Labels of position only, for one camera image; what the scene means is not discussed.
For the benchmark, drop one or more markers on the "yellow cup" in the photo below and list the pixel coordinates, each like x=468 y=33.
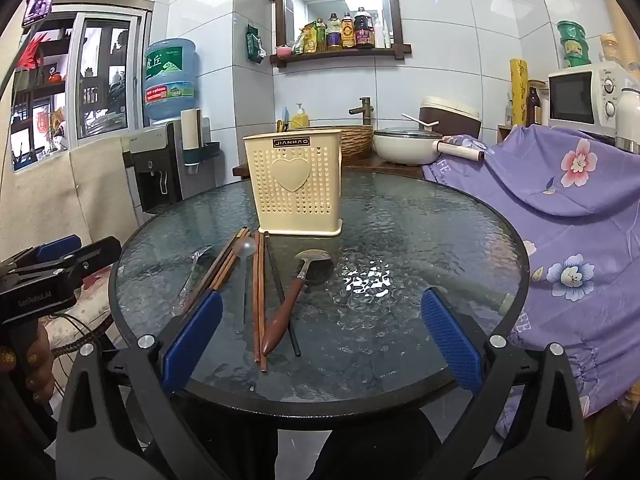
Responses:
x=283 y=126

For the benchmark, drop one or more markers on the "teal wall holder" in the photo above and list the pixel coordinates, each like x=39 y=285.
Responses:
x=205 y=152

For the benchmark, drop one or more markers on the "wooden framed mirror shelf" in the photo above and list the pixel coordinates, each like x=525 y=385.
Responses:
x=280 y=20

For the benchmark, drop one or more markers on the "pink bowl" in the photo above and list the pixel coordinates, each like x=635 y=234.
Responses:
x=284 y=51

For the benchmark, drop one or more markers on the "yellow wrap roll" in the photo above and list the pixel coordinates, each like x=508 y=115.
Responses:
x=519 y=90

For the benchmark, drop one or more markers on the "clear plastic spoon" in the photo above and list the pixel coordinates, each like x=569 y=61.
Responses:
x=245 y=249

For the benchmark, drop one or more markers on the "sliding window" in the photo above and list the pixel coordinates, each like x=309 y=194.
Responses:
x=100 y=85

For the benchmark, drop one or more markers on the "dark-tipped wooden chopsticks pair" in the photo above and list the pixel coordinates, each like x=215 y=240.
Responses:
x=212 y=271

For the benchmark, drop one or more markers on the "brown and white rice cooker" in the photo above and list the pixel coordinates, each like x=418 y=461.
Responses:
x=450 y=115

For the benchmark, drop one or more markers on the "white microwave oven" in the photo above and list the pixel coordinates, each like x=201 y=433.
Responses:
x=570 y=95

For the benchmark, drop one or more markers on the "water dispenser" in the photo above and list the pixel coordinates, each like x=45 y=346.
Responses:
x=150 y=170

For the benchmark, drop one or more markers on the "brown glass bottle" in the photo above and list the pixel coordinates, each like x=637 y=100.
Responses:
x=534 y=107

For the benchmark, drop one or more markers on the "white ladle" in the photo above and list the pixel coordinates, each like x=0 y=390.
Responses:
x=417 y=121

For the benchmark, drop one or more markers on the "person's left hand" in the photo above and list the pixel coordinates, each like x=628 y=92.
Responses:
x=40 y=365

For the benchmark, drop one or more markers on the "white kettle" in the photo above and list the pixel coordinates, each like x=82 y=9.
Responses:
x=629 y=120

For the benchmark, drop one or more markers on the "dark sauce bottle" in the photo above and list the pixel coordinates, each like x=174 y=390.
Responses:
x=364 y=30

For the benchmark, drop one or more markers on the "amber oil bottle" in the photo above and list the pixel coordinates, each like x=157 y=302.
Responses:
x=348 y=32

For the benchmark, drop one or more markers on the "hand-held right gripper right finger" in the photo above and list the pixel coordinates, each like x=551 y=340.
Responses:
x=450 y=340

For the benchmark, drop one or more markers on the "floral seat cushion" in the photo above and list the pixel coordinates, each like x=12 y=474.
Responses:
x=95 y=305

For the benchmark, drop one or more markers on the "white plastic bottle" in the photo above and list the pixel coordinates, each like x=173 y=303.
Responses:
x=382 y=35

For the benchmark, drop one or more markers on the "black chopstick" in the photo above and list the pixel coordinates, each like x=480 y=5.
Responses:
x=274 y=261

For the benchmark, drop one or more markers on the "white cooking pot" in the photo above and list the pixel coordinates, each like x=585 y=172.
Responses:
x=405 y=152

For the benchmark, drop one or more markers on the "purple floral cloth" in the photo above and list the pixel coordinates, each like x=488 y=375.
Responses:
x=575 y=220

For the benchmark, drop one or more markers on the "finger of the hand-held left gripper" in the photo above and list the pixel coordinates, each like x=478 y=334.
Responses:
x=60 y=247
x=100 y=255

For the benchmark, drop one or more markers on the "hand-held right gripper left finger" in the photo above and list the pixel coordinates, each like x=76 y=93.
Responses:
x=192 y=340

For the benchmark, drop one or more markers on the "yellow seasoning packet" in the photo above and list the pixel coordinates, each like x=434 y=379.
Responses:
x=309 y=40

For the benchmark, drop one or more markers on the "yellow green bottle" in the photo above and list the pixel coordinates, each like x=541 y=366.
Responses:
x=321 y=37

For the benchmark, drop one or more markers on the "stack of green cups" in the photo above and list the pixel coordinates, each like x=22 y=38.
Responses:
x=574 y=45

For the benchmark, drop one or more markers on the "wicker basket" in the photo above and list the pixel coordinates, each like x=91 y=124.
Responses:
x=357 y=142

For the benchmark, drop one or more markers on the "blue water jug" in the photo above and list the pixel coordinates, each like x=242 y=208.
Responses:
x=170 y=80

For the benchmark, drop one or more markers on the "cream plastic utensil holder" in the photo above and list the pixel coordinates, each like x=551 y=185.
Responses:
x=292 y=200

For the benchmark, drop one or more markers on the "yellow soap dispenser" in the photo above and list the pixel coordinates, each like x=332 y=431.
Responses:
x=300 y=120

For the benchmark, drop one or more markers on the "wooden counter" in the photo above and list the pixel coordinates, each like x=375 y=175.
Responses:
x=380 y=166

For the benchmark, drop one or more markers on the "clear plastic fork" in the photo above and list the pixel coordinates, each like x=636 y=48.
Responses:
x=192 y=270

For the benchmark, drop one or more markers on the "purple label bottle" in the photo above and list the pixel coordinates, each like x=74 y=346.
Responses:
x=334 y=35

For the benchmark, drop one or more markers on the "beige cloth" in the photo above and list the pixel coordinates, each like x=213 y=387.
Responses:
x=50 y=200

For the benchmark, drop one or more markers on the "green hanging packet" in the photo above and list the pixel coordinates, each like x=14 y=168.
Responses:
x=255 y=45

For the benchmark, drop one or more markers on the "glass pot lid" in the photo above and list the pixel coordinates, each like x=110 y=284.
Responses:
x=407 y=133

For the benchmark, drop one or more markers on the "bronze faucet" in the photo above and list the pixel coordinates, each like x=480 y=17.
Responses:
x=366 y=110

